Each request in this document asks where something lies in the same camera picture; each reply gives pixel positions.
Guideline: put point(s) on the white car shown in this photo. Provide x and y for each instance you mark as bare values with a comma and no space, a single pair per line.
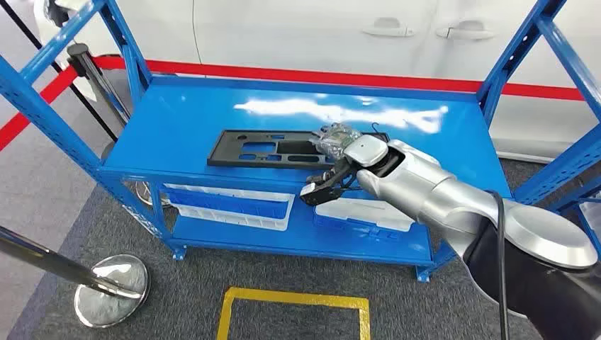
281,28

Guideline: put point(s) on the chrome stanchion post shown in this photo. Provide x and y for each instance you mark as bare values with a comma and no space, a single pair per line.
112,291

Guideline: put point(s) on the black barrier belt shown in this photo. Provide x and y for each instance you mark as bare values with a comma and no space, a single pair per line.
23,29

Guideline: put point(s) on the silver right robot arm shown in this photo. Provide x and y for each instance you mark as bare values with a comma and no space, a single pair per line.
422,187

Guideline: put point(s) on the yellow floor tape square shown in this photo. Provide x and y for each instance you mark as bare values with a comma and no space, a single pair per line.
291,297

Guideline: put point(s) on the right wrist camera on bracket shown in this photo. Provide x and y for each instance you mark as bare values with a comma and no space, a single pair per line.
324,193

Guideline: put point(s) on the dark stanchion post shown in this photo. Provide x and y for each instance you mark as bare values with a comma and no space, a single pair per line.
87,65

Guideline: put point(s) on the blue plastic crate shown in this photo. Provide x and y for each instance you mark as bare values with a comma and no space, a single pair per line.
225,205
347,228

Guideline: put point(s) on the red barrier belt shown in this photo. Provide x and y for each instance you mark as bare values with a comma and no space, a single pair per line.
328,77
28,119

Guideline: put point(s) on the blue metal shelf rack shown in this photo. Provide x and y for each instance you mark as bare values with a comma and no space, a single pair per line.
188,122

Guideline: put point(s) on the black plastic panel part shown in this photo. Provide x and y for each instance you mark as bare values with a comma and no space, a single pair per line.
225,141

